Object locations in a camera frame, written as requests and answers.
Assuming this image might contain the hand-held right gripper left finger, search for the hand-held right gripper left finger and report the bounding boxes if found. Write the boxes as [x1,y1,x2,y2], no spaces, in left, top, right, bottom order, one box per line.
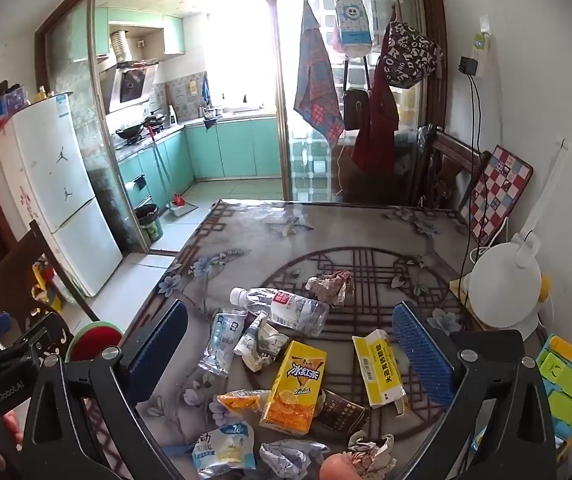
[18,299,189,480]

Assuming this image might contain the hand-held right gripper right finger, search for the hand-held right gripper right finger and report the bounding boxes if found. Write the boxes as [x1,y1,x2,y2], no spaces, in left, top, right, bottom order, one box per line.
[392,301,562,480]

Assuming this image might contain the yellow white tissue packet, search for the yellow white tissue packet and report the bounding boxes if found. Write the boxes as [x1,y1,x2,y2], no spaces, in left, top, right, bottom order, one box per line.
[352,329,407,409]

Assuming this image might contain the red bucket with green rim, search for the red bucket with green rim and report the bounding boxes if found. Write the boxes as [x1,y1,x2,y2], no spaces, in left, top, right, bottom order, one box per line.
[66,321,124,363]

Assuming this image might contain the orange white snack wrapper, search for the orange white snack wrapper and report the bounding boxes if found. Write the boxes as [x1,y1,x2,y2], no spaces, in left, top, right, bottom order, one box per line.
[216,390,273,417]

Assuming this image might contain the dark brown cigarette box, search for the dark brown cigarette box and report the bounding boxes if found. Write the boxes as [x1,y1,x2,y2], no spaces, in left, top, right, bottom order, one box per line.
[311,389,371,443]

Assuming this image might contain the silver pink wrapper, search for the silver pink wrapper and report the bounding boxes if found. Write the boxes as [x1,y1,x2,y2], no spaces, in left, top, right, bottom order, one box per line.
[347,430,398,478]

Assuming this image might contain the white blue drink pouch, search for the white blue drink pouch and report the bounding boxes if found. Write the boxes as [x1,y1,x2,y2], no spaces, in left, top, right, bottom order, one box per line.
[192,420,257,480]

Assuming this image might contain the grey paper ball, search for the grey paper ball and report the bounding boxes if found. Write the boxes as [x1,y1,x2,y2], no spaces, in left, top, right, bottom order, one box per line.
[305,270,355,307]

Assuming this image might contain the clear plastic water bottle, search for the clear plastic water bottle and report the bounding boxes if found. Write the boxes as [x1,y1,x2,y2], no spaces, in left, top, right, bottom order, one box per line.
[229,287,330,337]

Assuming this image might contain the yellow tea carton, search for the yellow tea carton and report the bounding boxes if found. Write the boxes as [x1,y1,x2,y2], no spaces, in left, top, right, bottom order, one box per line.
[259,340,328,437]

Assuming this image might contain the silver foil wrapper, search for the silver foil wrapper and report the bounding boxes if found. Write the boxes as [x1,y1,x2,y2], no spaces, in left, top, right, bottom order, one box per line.
[259,439,331,480]

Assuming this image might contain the black shoulder bag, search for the black shoulder bag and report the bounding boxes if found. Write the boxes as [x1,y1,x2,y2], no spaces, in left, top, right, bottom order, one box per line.
[343,87,371,131]

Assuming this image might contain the person's left hand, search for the person's left hand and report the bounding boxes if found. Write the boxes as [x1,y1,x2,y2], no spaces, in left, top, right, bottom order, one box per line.
[0,407,28,476]

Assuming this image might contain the dark carved wooden chair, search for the dark carved wooden chair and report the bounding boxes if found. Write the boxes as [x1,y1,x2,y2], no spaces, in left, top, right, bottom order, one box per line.
[0,220,102,341]

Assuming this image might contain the yellow toy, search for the yellow toy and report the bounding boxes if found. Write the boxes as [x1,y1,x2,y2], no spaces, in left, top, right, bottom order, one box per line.
[31,257,64,313]

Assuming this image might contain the white desk fan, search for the white desk fan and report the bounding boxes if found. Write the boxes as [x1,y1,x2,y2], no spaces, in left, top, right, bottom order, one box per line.
[465,232,543,343]

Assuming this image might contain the dark kitchen waste bin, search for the dark kitchen waste bin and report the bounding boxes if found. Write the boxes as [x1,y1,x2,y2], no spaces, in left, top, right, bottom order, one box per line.
[135,203,164,242]

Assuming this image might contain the white refrigerator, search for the white refrigerator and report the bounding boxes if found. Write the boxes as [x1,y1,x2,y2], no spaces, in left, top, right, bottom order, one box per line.
[0,92,125,298]

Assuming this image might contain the red checkered seat cushion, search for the red checkered seat cushion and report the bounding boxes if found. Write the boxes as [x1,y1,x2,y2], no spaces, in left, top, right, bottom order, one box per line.
[466,145,534,246]

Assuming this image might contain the brown wooden chair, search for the brown wooden chair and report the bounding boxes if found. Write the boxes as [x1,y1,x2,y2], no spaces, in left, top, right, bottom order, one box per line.
[411,125,492,213]

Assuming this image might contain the teal kitchen cabinets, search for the teal kitchen cabinets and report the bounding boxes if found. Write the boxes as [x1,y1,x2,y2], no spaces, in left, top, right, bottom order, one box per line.
[116,116,283,211]

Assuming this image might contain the black wok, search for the black wok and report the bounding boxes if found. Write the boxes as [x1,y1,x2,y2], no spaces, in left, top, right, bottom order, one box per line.
[115,123,147,143]

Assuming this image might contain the dark red hanging apron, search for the dark red hanging apron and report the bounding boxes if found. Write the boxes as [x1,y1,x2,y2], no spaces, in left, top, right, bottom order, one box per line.
[351,55,400,176]

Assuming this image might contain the steel range hood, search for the steel range hood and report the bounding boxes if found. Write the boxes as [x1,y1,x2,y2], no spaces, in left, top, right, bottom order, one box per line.
[97,21,163,115]

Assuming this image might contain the plaid hanging cloth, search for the plaid hanging cloth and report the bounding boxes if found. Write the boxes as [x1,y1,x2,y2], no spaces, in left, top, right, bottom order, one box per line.
[293,0,345,148]

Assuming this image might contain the black power adapter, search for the black power adapter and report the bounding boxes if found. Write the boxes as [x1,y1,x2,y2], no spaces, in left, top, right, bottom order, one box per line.
[459,55,482,80]

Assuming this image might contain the black white patterned bag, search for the black white patterned bag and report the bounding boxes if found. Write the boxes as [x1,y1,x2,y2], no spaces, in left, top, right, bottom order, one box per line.
[380,20,444,90]

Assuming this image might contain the white blue hanging bag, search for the white blue hanging bag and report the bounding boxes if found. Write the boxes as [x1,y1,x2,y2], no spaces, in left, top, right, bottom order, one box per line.
[333,0,371,57]

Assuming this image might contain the white wall power strip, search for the white wall power strip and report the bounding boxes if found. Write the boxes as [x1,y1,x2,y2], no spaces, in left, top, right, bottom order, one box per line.
[471,31,492,65]

